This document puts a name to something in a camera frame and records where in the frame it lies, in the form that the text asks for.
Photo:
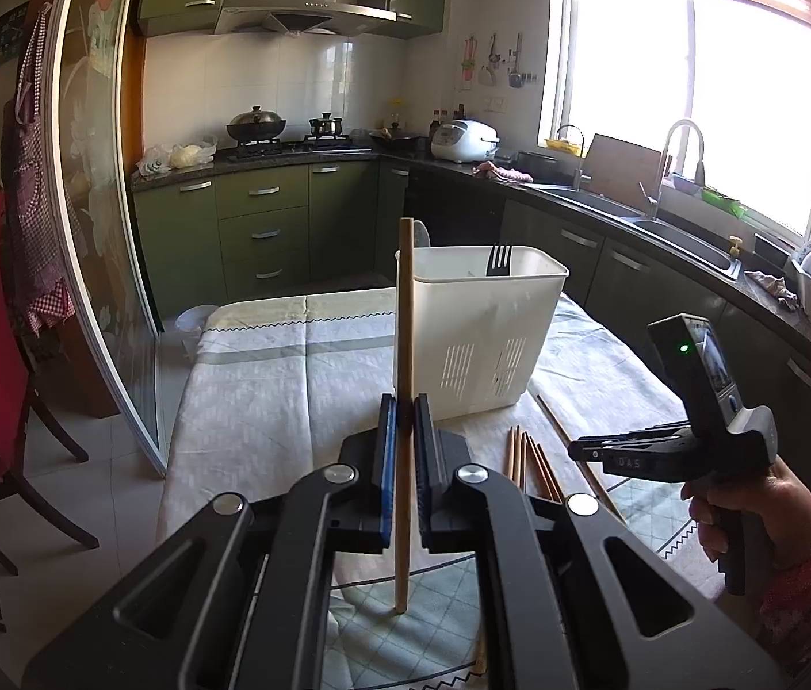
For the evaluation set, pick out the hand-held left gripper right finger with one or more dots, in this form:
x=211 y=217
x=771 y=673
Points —
x=423 y=474

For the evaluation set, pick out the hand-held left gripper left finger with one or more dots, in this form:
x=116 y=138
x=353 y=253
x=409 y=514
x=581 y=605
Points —
x=389 y=474

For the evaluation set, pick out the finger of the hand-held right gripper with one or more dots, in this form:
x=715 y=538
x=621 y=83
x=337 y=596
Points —
x=635 y=460

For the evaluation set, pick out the wooden chopstick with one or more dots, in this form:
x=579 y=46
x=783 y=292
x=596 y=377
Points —
x=518 y=456
x=523 y=463
x=405 y=302
x=555 y=422
x=551 y=471
x=542 y=468

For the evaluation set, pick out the white plastic utensil holder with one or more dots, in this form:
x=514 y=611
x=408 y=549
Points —
x=477 y=330

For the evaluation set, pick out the person's right hand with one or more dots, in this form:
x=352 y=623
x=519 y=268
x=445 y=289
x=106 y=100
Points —
x=786 y=517

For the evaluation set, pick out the grey rag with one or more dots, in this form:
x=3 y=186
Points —
x=772 y=287

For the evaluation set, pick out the yellow tap knob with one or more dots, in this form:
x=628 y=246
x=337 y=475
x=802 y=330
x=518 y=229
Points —
x=735 y=246

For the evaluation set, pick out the black box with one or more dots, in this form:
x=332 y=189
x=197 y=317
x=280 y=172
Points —
x=772 y=253

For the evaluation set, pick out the steel double sink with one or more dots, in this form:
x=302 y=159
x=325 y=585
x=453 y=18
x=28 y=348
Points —
x=679 y=237

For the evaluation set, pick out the patterned grey tablecloth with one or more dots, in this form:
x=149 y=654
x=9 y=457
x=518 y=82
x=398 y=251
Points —
x=262 y=388

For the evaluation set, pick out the green plastic containers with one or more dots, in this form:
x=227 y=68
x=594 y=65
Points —
x=722 y=201

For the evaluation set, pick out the black fork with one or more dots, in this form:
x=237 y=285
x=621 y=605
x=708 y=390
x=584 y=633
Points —
x=499 y=262

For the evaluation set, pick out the tall steel faucet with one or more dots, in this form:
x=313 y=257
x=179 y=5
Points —
x=666 y=158

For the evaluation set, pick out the wooden cutting board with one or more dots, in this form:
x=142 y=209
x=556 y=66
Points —
x=621 y=162

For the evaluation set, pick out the white plastic basin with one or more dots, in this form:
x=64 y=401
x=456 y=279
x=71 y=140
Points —
x=193 y=327

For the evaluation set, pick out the small steel faucet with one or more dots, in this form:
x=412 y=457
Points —
x=579 y=176

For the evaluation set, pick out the yellow basket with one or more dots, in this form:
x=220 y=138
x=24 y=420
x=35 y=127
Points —
x=567 y=145

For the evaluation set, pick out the kitchen window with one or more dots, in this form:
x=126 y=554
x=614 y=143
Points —
x=736 y=100

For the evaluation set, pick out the pink cloth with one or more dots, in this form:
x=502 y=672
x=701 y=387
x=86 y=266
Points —
x=502 y=172

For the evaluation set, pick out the dark frying pan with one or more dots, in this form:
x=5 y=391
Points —
x=400 y=140

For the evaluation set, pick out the white rice cooker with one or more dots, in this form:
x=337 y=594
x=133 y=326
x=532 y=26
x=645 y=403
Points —
x=463 y=140

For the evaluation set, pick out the gas stove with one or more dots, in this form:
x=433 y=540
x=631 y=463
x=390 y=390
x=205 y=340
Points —
x=290 y=149

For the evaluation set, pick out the small black pot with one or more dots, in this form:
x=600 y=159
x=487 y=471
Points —
x=325 y=127

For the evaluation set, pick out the sauce bottles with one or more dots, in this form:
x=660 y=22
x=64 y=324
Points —
x=448 y=117

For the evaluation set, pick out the black wok with lid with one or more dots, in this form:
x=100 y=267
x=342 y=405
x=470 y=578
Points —
x=256 y=126

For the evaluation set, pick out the white plastic bag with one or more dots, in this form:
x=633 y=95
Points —
x=186 y=156

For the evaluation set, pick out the flowered glass sliding door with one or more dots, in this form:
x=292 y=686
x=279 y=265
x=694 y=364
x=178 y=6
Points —
x=100 y=230

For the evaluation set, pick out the hanging kitchen tools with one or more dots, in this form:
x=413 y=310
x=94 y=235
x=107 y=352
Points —
x=492 y=61

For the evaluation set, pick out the checked apron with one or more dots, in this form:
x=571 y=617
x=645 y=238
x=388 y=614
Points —
x=35 y=215

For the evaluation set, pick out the wall socket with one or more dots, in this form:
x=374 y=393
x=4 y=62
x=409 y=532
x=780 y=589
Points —
x=496 y=102

